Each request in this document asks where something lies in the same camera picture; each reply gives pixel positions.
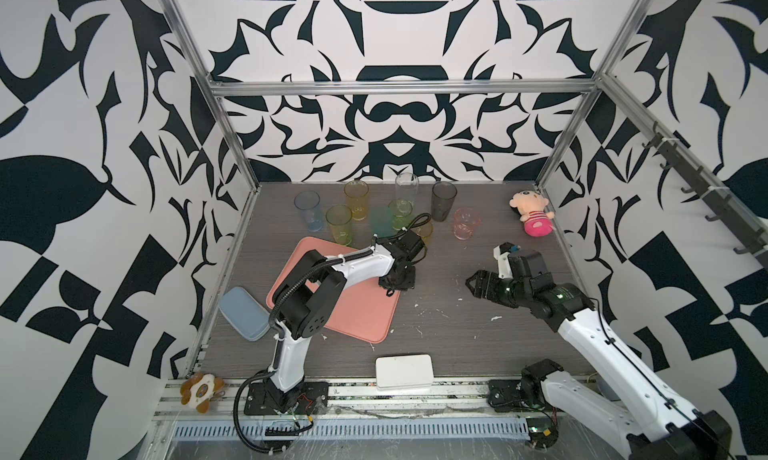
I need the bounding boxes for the white box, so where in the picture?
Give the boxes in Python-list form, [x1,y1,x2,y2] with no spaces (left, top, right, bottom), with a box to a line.
[375,354,434,391]

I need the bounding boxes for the light blue grey dish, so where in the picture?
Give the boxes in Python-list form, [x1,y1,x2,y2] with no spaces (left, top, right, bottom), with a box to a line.
[218,287,270,342]

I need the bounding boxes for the amber tall glass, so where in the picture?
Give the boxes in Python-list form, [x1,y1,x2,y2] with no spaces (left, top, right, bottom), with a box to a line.
[344,180,370,221]

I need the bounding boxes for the wall hook rail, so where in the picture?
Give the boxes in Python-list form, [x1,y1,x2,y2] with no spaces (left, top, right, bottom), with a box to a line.
[643,122,768,257]

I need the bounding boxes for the yellow-green glass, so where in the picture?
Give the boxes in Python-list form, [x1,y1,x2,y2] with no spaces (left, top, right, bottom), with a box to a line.
[325,205,353,246]

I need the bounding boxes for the green small glass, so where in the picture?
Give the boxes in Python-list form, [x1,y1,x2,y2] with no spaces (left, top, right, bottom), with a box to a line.
[388,199,413,231]

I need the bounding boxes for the white cable duct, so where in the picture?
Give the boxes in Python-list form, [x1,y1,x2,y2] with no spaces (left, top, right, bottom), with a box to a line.
[172,417,530,441]

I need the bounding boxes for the pink tray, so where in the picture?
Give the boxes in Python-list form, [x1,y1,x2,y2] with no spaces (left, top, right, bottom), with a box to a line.
[266,237,401,345]

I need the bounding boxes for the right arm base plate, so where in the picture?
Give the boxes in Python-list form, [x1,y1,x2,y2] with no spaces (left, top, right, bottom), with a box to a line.
[487,378,555,413]

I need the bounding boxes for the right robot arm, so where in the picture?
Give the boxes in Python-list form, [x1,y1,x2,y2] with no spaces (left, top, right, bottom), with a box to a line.
[465,243,732,459]

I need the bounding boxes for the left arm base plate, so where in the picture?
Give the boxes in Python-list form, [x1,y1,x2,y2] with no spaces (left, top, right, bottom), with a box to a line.
[244,380,329,416]

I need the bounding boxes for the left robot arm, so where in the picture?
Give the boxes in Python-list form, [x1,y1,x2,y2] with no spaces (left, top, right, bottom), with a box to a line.
[266,230,426,396]

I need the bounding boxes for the yellow short glass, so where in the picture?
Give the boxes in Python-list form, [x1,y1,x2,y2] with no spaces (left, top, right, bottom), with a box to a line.
[413,221,434,245]

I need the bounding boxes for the dark grey glass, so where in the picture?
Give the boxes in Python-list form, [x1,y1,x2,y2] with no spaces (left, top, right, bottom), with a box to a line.
[430,181,458,222]

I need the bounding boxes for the blue-purple glass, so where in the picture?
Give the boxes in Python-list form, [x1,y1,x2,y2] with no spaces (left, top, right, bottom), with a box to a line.
[294,191,324,233]

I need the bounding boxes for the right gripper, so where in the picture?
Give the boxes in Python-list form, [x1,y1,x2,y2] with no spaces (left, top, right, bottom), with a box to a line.
[464,267,533,309]

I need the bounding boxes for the clear tall glass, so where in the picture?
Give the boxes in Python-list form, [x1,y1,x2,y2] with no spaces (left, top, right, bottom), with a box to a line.
[395,171,420,206]

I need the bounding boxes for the brown white plush toy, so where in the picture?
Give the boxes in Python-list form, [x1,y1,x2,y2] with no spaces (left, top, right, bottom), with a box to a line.
[180,373,226,414]

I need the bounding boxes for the pink plush doll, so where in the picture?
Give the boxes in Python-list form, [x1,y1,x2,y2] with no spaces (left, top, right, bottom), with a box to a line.
[509,191,555,238]

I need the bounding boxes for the teal glass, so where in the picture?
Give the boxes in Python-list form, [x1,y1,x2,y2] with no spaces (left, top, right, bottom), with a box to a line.
[369,206,394,238]

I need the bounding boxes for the pink glass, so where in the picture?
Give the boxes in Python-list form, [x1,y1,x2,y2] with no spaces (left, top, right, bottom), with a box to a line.
[453,208,482,241]

